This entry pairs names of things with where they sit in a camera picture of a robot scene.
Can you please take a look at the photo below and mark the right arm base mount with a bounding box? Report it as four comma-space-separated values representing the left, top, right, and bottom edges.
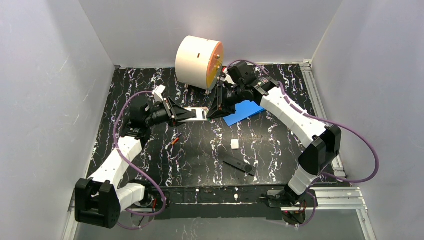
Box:
263, 189, 319, 210

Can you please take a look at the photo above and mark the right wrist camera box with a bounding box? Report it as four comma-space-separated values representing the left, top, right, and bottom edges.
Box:
221, 67, 234, 85

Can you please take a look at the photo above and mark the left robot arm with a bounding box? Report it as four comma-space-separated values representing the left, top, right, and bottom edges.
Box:
74, 98, 197, 229

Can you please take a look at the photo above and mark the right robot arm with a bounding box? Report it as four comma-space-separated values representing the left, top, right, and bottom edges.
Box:
206, 60, 342, 204

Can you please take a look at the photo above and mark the purple cable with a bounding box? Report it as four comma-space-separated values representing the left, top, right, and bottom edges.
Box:
113, 90, 168, 230
228, 59, 380, 228

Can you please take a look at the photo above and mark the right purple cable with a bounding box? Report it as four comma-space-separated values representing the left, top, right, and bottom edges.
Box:
228, 59, 380, 228

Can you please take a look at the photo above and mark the blue foam pad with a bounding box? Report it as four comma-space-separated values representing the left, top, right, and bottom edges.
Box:
223, 100, 265, 127

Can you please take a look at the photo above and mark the black remote control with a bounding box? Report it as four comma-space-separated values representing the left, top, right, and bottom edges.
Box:
222, 155, 257, 176

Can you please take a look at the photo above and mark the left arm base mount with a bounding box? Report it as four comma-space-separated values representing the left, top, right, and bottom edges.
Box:
148, 190, 171, 212

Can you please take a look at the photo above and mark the white battery cover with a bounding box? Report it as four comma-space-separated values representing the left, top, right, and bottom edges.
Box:
230, 139, 240, 150

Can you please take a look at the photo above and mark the aluminium frame rail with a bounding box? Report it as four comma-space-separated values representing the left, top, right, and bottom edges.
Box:
299, 59, 369, 240

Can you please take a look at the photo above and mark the white cylinder orange face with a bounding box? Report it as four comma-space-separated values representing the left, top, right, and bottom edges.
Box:
175, 35, 224, 92

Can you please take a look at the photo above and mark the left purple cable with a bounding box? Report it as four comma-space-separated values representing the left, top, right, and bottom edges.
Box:
113, 90, 168, 230

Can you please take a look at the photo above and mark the white remote control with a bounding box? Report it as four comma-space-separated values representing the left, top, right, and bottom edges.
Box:
182, 107, 209, 123

